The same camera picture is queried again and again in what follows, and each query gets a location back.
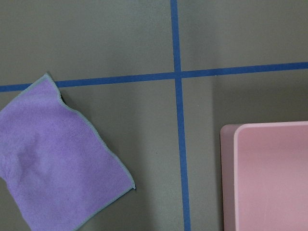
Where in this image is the brown paper table cover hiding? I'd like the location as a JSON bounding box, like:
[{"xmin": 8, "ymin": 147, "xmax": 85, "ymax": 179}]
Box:
[{"xmin": 0, "ymin": 0, "xmax": 308, "ymax": 231}]

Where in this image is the purple microfiber cloth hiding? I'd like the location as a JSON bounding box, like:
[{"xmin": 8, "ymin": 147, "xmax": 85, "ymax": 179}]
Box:
[{"xmin": 0, "ymin": 74, "xmax": 136, "ymax": 231}]

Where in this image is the pink plastic bin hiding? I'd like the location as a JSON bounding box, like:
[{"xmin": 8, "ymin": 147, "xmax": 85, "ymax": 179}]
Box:
[{"xmin": 220, "ymin": 121, "xmax": 308, "ymax": 231}]

